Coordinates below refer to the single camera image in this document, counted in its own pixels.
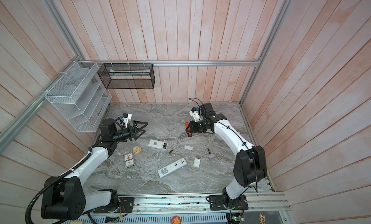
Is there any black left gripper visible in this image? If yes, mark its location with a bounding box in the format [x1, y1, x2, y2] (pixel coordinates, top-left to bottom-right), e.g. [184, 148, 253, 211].
[112, 120, 148, 142]

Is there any white air conditioner remote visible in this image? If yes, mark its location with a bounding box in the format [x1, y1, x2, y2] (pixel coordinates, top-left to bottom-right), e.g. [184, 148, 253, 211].
[148, 140, 168, 150]

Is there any white AC remote battery cover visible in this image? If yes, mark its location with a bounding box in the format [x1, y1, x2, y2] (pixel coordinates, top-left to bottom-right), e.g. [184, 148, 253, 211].
[193, 158, 201, 168]

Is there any white TV remote control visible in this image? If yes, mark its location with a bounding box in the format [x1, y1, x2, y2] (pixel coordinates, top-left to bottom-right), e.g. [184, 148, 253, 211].
[157, 158, 187, 178]

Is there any orange handled screwdriver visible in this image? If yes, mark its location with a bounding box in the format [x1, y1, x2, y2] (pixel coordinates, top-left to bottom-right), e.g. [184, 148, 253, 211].
[183, 113, 192, 138]

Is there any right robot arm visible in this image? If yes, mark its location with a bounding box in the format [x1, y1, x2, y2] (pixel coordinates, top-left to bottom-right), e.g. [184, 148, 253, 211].
[185, 103, 268, 210]

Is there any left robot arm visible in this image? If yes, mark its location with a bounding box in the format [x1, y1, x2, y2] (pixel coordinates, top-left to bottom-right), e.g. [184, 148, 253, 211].
[25, 117, 148, 224]

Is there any round wooden coaster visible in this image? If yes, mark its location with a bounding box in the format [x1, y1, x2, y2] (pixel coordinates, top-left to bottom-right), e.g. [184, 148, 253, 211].
[132, 145, 142, 154]

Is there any blue white card box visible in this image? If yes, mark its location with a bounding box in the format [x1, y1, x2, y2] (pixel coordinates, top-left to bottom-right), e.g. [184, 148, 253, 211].
[124, 152, 135, 168]

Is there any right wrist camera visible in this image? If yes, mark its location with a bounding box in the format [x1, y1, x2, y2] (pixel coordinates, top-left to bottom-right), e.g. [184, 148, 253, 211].
[189, 107, 203, 122]

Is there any black wire mesh basket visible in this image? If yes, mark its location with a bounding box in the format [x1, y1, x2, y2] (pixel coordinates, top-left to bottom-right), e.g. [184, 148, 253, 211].
[98, 63, 156, 89]

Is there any white wire mesh shelf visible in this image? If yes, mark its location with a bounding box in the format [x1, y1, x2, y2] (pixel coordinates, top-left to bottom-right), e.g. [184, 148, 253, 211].
[45, 61, 112, 132]

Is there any horizontal aluminium frame rail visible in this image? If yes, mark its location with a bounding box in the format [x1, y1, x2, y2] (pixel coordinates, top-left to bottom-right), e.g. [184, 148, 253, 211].
[96, 60, 260, 67]

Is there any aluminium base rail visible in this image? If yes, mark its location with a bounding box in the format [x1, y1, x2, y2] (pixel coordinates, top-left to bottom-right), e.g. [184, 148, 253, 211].
[50, 192, 290, 217]

